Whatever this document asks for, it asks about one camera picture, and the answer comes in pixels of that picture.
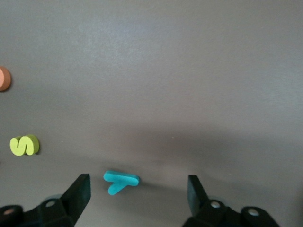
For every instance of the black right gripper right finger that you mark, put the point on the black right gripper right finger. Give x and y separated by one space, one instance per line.
201 208

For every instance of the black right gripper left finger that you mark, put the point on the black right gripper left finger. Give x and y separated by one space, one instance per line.
75 201

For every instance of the cyan letter y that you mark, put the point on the cyan letter y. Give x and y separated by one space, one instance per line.
120 178

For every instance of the yellow letter s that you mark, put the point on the yellow letter s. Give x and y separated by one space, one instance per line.
23 144

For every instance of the orange letter e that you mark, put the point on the orange letter e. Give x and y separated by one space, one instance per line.
4 79

